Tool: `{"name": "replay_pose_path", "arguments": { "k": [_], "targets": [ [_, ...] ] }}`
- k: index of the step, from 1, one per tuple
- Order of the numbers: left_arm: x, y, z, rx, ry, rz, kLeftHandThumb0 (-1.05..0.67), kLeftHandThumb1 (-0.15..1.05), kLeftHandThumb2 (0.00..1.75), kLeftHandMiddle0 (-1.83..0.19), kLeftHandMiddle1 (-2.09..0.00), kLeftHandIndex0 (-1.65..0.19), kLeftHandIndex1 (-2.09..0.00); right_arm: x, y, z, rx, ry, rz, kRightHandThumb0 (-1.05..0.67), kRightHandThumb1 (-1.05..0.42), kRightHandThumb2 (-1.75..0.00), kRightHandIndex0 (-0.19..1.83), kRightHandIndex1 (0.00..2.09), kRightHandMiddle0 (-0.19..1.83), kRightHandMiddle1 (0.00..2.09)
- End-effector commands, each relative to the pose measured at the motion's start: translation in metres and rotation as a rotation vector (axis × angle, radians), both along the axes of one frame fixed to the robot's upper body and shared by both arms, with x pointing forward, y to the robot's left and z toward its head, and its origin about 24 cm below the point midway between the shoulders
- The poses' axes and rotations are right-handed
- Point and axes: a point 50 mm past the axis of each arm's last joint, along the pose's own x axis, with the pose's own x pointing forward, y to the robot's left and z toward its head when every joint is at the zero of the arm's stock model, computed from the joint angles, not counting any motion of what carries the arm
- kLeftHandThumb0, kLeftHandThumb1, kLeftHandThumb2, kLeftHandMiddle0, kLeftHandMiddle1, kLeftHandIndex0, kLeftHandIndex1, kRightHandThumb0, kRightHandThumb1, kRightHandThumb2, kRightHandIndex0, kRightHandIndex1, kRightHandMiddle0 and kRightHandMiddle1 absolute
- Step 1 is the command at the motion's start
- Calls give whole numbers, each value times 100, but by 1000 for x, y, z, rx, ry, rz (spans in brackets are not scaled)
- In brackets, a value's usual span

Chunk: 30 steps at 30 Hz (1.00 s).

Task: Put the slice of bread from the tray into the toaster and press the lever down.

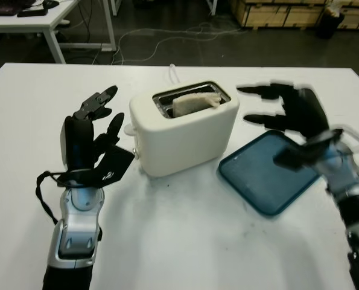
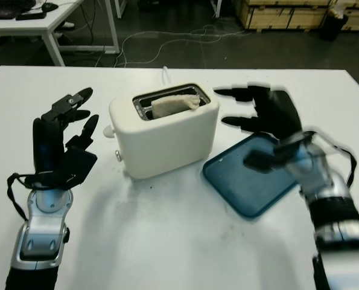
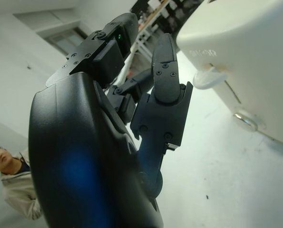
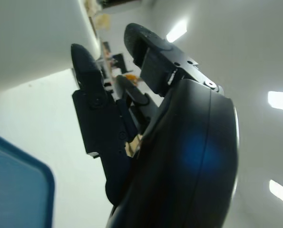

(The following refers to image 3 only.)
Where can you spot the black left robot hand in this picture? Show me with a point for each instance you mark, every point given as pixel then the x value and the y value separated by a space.
pixel 79 154

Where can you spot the cream white two-slot toaster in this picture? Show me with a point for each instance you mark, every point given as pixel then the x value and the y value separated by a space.
pixel 257 47

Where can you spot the person in beige jacket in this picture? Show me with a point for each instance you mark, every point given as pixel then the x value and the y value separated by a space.
pixel 15 190

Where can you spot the grey framed window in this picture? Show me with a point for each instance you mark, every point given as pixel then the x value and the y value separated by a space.
pixel 65 39

